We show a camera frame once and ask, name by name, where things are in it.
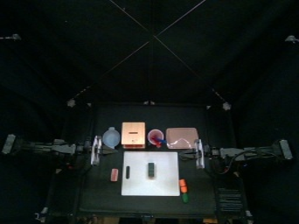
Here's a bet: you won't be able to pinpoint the grey text label sticker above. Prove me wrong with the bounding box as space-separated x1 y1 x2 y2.
218 187 246 214

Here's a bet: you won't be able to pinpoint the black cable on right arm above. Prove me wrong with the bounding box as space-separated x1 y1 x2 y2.
217 148 283 177

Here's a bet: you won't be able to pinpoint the thin diagonal frame cord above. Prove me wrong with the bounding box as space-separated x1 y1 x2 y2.
71 0 207 102
108 0 229 103

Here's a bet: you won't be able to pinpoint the orange toy carrot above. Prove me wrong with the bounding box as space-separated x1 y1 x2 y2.
178 178 190 194

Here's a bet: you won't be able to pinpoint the pink red toy block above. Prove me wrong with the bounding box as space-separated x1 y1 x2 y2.
110 168 119 183

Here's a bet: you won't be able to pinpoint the wooden box with slot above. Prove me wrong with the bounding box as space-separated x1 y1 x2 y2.
120 122 147 150

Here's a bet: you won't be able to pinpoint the dark green sushi roll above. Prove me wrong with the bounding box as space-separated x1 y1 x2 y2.
147 162 156 179

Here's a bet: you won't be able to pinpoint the white cutting board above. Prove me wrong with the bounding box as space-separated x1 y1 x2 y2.
120 150 182 197

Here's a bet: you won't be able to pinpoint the clear cup with pink rim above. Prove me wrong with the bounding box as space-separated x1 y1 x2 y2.
146 129 166 147

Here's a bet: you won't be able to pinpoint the red and blue toy utensils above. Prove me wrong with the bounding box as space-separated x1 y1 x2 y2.
151 135 168 149

